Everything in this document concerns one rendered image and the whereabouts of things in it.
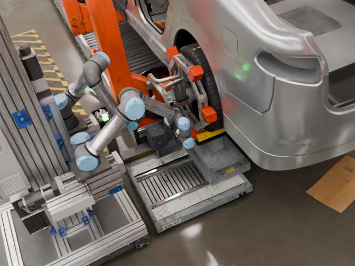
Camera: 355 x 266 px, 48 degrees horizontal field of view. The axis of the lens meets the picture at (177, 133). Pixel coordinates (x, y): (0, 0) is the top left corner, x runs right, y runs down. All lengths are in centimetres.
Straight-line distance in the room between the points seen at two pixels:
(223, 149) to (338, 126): 135
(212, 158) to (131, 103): 129
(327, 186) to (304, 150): 115
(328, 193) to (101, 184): 174
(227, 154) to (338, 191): 89
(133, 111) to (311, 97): 92
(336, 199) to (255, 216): 63
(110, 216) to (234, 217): 94
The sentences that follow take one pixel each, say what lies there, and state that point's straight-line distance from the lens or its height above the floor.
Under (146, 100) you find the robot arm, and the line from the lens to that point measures 239.
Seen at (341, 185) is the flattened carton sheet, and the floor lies 1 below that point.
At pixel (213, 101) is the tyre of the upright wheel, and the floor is 94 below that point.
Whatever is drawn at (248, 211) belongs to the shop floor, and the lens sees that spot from 320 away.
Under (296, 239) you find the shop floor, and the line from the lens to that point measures 306.
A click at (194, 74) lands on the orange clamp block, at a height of 113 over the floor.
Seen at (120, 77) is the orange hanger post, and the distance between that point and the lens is 319.
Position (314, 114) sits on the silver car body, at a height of 122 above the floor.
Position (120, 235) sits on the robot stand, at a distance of 292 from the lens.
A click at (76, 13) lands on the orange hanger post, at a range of 499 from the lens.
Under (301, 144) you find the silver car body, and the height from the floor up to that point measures 101.
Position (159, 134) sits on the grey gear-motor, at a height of 40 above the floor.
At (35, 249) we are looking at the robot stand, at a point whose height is 21.
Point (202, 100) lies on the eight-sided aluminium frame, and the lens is 268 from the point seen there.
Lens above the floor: 249
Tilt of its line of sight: 39 degrees down
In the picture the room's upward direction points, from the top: 10 degrees counter-clockwise
